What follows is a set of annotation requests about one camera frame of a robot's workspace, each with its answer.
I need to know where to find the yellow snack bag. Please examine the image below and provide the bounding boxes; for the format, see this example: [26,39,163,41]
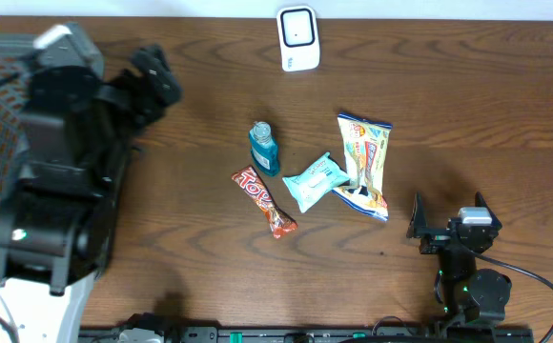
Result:
[333,112,393,221]

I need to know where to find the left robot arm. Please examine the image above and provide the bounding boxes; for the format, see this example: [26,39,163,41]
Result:
[0,22,181,342]

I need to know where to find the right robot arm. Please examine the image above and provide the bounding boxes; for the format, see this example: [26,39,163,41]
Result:
[406,192,511,337]

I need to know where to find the light blue wet wipes pack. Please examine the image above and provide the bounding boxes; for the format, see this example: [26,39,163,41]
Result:
[282,152,350,213]

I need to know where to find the red Top chocolate bar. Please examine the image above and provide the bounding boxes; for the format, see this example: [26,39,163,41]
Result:
[231,166,297,238]

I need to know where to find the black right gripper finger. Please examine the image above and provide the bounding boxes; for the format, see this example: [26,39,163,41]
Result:
[475,192,501,226]
[408,192,427,232]

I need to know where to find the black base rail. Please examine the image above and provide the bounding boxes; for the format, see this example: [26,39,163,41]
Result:
[78,326,534,343]

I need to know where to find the blue mouthwash bottle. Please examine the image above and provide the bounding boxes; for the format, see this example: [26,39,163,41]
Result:
[249,121,280,176]

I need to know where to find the white barcode scanner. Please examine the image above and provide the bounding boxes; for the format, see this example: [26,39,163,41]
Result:
[276,5,320,72]

